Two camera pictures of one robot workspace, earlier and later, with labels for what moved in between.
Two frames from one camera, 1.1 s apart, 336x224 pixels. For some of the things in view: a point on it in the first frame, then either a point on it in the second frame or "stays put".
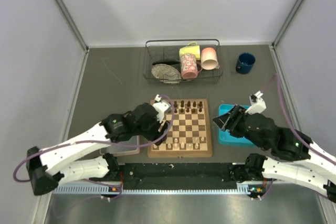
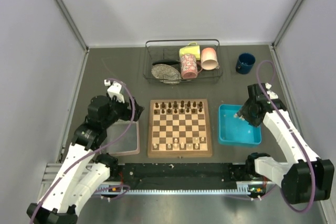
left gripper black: (156, 135) -> (127, 114)
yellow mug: (192, 48) stays put
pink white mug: (208, 59) stays put
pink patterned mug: (189, 66) stays put
